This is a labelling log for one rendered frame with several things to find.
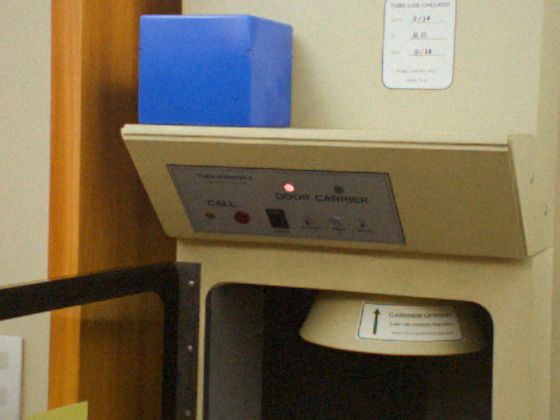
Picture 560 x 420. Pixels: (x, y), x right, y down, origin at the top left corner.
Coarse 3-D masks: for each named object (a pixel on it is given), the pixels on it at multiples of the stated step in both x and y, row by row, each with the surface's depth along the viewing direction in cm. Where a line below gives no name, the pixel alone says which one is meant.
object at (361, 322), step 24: (312, 312) 116; (336, 312) 112; (360, 312) 111; (384, 312) 110; (408, 312) 110; (432, 312) 110; (456, 312) 112; (312, 336) 114; (336, 336) 111; (360, 336) 110; (384, 336) 109; (408, 336) 109; (432, 336) 110; (456, 336) 111; (480, 336) 113
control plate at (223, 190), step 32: (192, 192) 106; (224, 192) 104; (256, 192) 103; (288, 192) 102; (320, 192) 101; (352, 192) 100; (384, 192) 99; (192, 224) 109; (224, 224) 108; (256, 224) 107; (288, 224) 105; (320, 224) 104; (352, 224) 103; (384, 224) 102
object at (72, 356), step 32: (0, 288) 91; (32, 320) 94; (64, 320) 98; (96, 320) 102; (128, 320) 106; (160, 320) 110; (0, 352) 92; (32, 352) 95; (64, 352) 98; (96, 352) 102; (128, 352) 106; (160, 352) 110; (0, 384) 92; (32, 384) 95; (64, 384) 98; (96, 384) 102; (128, 384) 106; (160, 384) 110; (0, 416) 92; (32, 416) 95; (64, 416) 99; (96, 416) 102; (128, 416) 106; (160, 416) 111
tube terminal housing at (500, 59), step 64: (192, 0) 113; (256, 0) 110; (320, 0) 108; (512, 0) 102; (320, 64) 108; (512, 64) 103; (320, 128) 109; (384, 128) 107; (448, 128) 105; (512, 128) 103; (192, 256) 114; (256, 256) 111; (320, 256) 109; (384, 256) 107; (448, 256) 105; (512, 320) 103; (512, 384) 104
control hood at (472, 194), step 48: (144, 144) 103; (192, 144) 101; (240, 144) 99; (288, 144) 98; (336, 144) 96; (384, 144) 95; (432, 144) 94; (480, 144) 92; (528, 144) 98; (432, 192) 97; (480, 192) 96; (528, 192) 99; (240, 240) 109; (288, 240) 107; (432, 240) 102; (480, 240) 100; (528, 240) 100
